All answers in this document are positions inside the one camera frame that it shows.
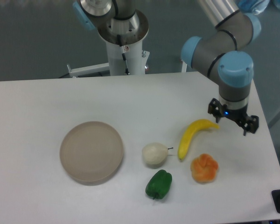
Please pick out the white pedestal foot bracket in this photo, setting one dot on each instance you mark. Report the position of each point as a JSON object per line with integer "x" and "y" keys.
{"x": 184, "y": 67}

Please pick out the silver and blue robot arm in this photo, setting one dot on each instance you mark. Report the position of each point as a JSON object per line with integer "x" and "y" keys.
{"x": 219, "y": 58}

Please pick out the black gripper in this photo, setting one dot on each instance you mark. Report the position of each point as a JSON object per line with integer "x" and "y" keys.
{"x": 249, "y": 124}

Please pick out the orange knotted bread roll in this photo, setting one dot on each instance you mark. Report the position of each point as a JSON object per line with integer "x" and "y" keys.
{"x": 204, "y": 168}

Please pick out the yellow banana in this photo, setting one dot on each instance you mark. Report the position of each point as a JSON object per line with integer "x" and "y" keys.
{"x": 188, "y": 135}

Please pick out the blue plastic bag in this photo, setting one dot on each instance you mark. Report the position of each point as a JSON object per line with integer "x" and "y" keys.
{"x": 253, "y": 6}

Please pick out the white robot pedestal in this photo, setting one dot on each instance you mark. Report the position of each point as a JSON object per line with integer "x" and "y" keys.
{"x": 128, "y": 59}

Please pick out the white pear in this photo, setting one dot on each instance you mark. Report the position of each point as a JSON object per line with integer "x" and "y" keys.
{"x": 155, "y": 153}

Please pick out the beige round plate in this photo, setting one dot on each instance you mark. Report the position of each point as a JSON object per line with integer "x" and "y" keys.
{"x": 91, "y": 152}

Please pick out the green bell pepper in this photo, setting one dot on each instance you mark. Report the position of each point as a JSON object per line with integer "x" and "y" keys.
{"x": 159, "y": 185}

